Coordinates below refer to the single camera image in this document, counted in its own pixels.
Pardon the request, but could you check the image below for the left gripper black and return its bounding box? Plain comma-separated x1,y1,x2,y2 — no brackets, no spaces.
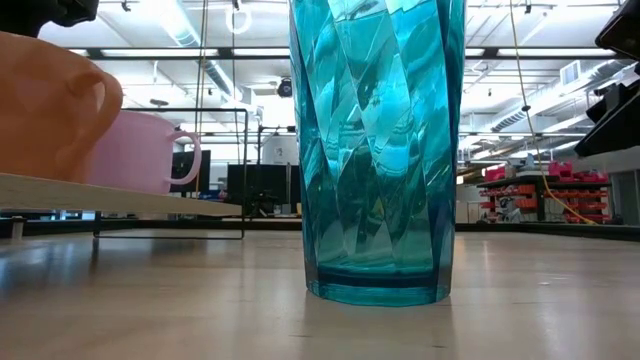
0,0,100,39

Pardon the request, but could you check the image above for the orange plastic mug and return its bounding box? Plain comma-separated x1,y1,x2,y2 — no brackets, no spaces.
0,30,124,184

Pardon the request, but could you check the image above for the pale pink-lilac plastic mug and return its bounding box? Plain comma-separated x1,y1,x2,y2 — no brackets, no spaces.
84,109,203,196

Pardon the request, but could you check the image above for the light wooden shelf board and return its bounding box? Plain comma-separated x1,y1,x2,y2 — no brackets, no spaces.
0,172,244,217

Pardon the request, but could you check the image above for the small black monitor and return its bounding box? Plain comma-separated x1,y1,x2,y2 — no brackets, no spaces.
169,149,212,194

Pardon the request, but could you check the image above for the wide black monitor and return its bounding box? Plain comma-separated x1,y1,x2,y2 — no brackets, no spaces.
227,163,302,205

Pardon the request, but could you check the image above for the teal faceted plastic tumbler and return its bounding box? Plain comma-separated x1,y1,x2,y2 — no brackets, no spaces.
288,0,467,308

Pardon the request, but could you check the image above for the beige cabinet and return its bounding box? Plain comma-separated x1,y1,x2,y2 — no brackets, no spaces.
455,199,481,224

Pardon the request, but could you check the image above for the rack of grey and red bins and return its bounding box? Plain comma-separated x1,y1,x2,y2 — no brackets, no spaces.
477,174,612,225

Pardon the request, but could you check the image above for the yellow hanging cable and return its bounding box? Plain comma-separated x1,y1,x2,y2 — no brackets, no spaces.
508,0,599,226
194,0,209,199

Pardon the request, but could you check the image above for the white ring light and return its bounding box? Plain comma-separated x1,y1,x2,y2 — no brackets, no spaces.
224,3,254,35

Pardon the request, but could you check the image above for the silver ventilation duct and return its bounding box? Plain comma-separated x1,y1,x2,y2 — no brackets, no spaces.
158,0,259,119

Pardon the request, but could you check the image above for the black table edge rail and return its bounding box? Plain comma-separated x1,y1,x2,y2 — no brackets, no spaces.
0,215,640,242

